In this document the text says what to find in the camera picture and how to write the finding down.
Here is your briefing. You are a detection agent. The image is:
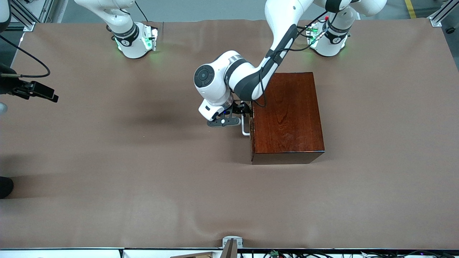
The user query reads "wooden drawer with white handle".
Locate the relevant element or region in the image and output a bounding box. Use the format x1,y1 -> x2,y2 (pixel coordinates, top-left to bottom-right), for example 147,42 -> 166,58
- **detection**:
241,101 -> 256,162

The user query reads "dark wooden drawer cabinet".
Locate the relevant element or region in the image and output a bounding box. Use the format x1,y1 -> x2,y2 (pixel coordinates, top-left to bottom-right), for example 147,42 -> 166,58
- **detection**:
250,72 -> 326,165

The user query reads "black round object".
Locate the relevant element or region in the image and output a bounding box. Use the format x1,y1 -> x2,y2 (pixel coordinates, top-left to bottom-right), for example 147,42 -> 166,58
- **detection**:
0,176 -> 14,199

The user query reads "brown table cloth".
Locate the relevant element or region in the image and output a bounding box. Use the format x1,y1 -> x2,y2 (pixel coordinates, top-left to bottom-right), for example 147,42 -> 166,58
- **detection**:
0,19 -> 459,249

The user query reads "brown cardboard piece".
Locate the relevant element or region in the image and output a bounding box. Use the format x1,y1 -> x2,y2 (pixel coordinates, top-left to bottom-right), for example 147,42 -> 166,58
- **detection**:
170,252 -> 213,258

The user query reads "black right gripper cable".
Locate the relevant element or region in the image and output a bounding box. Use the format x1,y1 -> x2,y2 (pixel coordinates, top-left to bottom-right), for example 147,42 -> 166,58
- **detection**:
0,34 -> 51,78

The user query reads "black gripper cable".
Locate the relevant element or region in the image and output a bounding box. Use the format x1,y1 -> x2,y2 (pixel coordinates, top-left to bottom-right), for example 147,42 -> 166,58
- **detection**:
0,34 -> 51,78
253,11 -> 339,107

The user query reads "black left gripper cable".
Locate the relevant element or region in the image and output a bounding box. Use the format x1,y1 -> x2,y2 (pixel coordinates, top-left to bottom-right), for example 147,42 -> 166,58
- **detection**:
253,11 -> 339,107

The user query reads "aluminium frame profile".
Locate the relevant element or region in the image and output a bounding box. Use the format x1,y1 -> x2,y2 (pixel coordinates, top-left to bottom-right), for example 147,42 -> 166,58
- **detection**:
9,0 -> 54,32
429,0 -> 459,27

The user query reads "black right arm base cable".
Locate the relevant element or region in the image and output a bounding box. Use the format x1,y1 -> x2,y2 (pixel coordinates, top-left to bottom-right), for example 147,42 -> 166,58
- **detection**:
134,0 -> 148,22

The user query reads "grey metal bracket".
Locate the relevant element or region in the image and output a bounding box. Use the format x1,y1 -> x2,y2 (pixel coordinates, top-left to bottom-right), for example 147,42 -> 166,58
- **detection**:
221,236 -> 243,258

